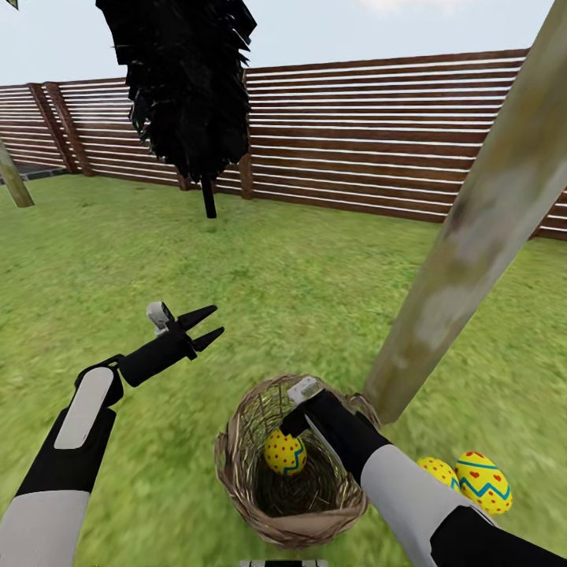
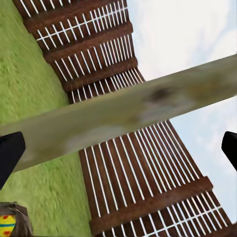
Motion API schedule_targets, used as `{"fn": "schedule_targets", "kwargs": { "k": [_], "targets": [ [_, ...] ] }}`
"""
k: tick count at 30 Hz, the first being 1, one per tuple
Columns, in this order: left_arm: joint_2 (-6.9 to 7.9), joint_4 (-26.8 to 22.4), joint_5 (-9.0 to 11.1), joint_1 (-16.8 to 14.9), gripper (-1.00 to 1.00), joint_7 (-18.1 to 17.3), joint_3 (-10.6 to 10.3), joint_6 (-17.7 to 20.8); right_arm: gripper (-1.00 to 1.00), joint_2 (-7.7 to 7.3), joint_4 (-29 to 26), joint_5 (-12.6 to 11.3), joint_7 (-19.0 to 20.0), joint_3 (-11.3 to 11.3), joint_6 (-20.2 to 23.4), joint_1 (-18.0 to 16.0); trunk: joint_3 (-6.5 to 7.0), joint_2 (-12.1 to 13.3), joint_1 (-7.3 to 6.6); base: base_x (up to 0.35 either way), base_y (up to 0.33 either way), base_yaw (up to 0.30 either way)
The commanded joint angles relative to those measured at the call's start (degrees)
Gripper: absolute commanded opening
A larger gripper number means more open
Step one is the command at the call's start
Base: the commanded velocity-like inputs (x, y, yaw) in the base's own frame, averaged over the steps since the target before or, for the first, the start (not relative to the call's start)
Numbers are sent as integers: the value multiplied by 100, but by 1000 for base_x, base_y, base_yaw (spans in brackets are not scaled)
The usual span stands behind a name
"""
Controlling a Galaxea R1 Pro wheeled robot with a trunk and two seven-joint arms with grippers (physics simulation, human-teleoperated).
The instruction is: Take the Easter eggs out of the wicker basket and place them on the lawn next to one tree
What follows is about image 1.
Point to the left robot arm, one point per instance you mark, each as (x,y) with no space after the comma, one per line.
(42,526)

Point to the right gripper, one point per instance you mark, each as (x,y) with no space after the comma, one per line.
(293,423)

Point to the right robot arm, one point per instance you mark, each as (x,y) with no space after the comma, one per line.
(436,526)

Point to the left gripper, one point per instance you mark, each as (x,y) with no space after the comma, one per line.
(169,348)

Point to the wicker basket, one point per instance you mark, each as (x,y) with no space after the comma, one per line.
(240,478)

